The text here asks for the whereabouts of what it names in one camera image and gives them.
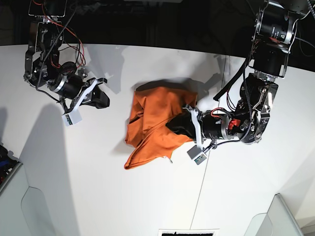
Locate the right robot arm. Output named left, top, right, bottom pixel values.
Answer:
left=24, top=0, right=110, bottom=113

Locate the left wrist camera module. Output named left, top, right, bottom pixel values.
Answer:
left=187, top=145, right=207, bottom=165

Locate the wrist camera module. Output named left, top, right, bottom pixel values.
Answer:
left=187, top=145, right=207, bottom=165
left=62, top=110, right=82, bottom=126

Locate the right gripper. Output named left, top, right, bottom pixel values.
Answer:
left=51, top=74, right=110, bottom=113

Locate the clear plastic bin left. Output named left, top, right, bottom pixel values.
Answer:
left=0, top=164, right=55, bottom=236

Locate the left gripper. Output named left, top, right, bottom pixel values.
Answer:
left=165, top=105, right=231, bottom=147

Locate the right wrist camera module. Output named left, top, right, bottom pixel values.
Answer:
left=62, top=110, right=82, bottom=126

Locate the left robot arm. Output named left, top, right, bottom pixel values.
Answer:
left=166, top=0, right=315, bottom=150

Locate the black and white marker card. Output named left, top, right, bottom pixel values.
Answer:
left=158, top=229, right=220, bottom=236

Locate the orange t-shirt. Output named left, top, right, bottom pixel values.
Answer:
left=124, top=87, right=197, bottom=170

